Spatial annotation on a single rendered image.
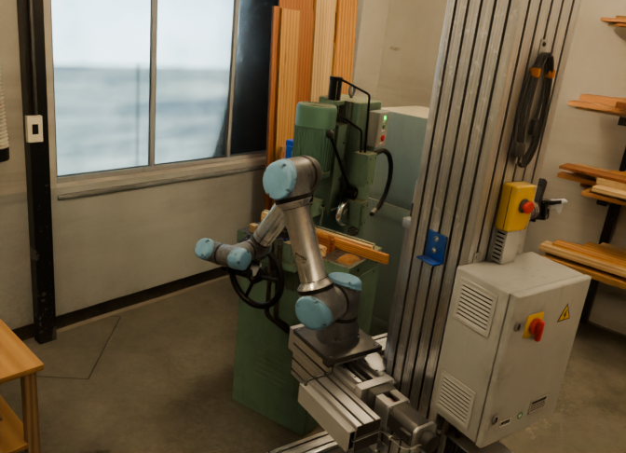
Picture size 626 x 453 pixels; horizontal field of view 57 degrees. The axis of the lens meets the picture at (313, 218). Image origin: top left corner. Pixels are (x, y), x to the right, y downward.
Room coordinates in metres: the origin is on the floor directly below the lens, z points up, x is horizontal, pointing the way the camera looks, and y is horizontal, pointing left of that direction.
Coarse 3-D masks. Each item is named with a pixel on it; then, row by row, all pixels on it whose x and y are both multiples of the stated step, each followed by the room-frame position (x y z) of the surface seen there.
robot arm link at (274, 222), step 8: (312, 160) 1.79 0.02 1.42; (320, 168) 1.81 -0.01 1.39; (320, 176) 1.80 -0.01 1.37; (312, 192) 1.84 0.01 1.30; (272, 208) 1.90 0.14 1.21; (272, 216) 1.88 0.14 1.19; (280, 216) 1.87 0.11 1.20; (264, 224) 1.90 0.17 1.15; (272, 224) 1.88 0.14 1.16; (280, 224) 1.88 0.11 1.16; (256, 232) 1.92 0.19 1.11; (264, 232) 1.90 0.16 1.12; (272, 232) 1.89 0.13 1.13; (248, 240) 1.93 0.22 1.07; (256, 240) 1.91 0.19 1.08; (264, 240) 1.91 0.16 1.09; (272, 240) 1.92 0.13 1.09; (256, 248) 1.91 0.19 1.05; (264, 248) 1.92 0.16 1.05; (256, 256) 1.91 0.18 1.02
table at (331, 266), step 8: (240, 232) 2.48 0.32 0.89; (248, 232) 2.48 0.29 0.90; (336, 248) 2.40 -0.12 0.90; (328, 256) 2.29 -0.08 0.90; (336, 256) 2.30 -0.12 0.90; (360, 256) 2.33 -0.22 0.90; (288, 264) 2.23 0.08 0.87; (328, 264) 2.24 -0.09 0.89; (336, 264) 2.22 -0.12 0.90; (344, 264) 2.23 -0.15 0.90; (352, 264) 2.24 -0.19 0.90; (360, 264) 2.26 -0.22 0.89; (368, 264) 2.33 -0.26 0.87; (328, 272) 2.24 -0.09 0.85; (344, 272) 2.20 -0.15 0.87; (352, 272) 2.21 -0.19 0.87; (360, 272) 2.27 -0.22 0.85
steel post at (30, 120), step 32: (32, 0) 2.78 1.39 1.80; (32, 32) 2.77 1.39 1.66; (32, 64) 2.77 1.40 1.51; (32, 96) 2.78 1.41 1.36; (32, 128) 2.75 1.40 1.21; (32, 160) 2.77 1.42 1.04; (32, 192) 2.77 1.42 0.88; (32, 224) 2.78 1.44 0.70; (32, 256) 2.79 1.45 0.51; (32, 288) 2.80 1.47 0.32
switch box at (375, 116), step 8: (376, 112) 2.66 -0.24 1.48; (384, 112) 2.69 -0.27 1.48; (376, 120) 2.65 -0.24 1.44; (368, 128) 2.67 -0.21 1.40; (376, 128) 2.65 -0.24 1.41; (368, 136) 2.67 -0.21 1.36; (376, 136) 2.65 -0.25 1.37; (368, 144) 2.67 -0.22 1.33; (376, 144) 2.65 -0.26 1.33; (384, 144) 2.73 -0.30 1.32
